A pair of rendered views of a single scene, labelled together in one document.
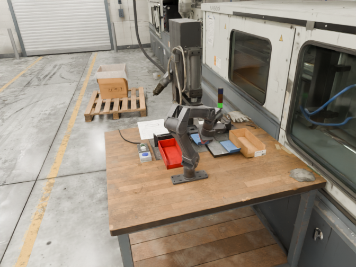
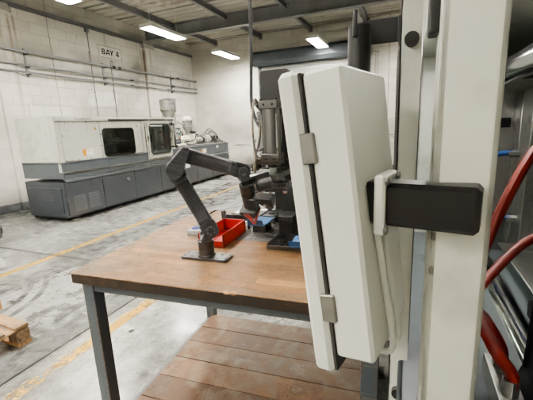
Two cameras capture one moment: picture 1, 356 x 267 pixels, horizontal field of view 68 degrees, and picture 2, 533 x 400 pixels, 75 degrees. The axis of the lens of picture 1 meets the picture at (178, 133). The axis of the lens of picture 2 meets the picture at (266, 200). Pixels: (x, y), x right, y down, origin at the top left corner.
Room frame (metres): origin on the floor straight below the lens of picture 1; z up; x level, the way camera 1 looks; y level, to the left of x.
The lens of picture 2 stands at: (0.22, -0.97, 1.40)
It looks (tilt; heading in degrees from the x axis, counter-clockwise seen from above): 12 degrees down; 33
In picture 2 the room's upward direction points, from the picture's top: 3 degrees counter-clockwise
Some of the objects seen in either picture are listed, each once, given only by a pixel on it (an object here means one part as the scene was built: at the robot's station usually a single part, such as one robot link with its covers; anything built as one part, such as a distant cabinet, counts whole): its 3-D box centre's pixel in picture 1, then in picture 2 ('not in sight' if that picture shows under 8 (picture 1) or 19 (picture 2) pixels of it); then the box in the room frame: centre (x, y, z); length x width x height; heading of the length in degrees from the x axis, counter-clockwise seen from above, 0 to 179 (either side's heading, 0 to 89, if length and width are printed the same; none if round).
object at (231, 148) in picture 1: (230, 145); (300, 239); (1.44, -0.33, 0.93); 0.15 x 0.07 x 0.03; 16
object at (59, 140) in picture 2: not in sight; (110, 140); (4.40, 5.41, 1.24); 2.95 x 0.98 x 0.90; 11
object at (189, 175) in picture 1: (189, 171); (206, 248); (1.17, -0.05, 0.94); 0.20 x 0.07 x 0.08; 104
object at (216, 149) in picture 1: (221, 148); (291, 242); (1.46, -0.28, 0.91); 0.17 x 0.16 x 0.02; 104
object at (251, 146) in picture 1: (246, 142); not in sight; (1.48, -0.44, 0.93); 0.25 x 0.13 x 0.08; 14
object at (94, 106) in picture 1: (117, 102); not in sight; (4.61, 1.09, 0.07); 1.20 x 1.00 x 0.14; 8
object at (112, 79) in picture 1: (113, 80); not in sight; (4.91, 1.17, 0.40); 0.67 x 0.60 x 0.50; 6
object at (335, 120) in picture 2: not in sight; (377, 217); (0.69, -0.84, 1.27); 0.23 x 0.18 x 0.38; 101
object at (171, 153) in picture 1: (171, 152); (223, 232); (1.39, 0.04, 0.93); 0.25 x 0.12 x 0.06; 14
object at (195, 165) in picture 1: (189, 160); (207, 232); (1.18, -0.06, 1.00); 0.09 x 0.06 x 0.06; 47
